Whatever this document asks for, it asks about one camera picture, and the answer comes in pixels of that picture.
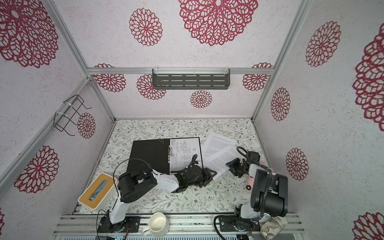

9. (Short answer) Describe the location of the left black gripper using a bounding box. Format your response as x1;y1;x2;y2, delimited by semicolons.
187;166;217;188

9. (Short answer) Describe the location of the text printed paper sheet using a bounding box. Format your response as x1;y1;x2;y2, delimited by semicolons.
202;131;237;159
204;146;241;181

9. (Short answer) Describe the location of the red black file folder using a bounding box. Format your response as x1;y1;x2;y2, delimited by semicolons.
127;137;205;175

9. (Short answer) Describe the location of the technical drawing paper sheet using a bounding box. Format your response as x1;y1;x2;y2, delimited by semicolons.
169;137;203;171

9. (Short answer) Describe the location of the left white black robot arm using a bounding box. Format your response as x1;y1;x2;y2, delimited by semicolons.
96;154;217;233

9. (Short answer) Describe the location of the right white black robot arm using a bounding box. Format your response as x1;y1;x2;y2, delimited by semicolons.
213;147;288;240

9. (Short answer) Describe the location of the pink plush toy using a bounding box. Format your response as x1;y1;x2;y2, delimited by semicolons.
246;164;264;191

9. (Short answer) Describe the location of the white ceramic mug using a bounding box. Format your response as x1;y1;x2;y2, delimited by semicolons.
142;213;170;238

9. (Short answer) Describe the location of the marbled grey cup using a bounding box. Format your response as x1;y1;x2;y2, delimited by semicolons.
260;216;288;240

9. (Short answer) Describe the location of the wooden tray with white rim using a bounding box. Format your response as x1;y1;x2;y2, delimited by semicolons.
78;173;119;211

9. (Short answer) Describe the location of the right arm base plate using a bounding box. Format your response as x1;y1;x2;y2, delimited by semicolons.
218;215;261;233

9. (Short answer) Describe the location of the grey metal wall shelf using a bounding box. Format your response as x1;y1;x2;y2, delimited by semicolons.
152;69;231;90

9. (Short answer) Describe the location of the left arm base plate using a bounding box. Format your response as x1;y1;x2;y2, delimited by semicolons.
97;215;141;233

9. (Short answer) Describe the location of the black wire wall rack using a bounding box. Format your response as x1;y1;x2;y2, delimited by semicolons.
53;95;91;137

